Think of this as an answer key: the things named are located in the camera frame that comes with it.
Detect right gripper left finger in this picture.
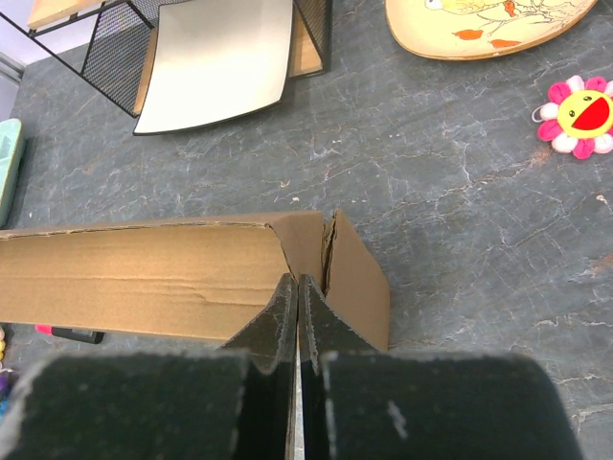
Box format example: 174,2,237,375
1,274,298,459

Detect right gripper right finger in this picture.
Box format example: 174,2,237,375
298,276,582,459

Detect brown cardboard box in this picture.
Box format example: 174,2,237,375
1,211,391,350

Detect pink black highlighter marker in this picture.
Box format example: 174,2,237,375
34,325,104,345

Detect mint green divided tray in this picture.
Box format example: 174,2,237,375
0,118,25,228

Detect white square plate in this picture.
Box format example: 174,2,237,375
134,0,293,135

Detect pink flower toy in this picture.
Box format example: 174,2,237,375
532,75,612,160

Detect beige floral plate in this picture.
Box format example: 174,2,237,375
384,0,596,60

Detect black wire wooden shelf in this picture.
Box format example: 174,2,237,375
1,1,332,118

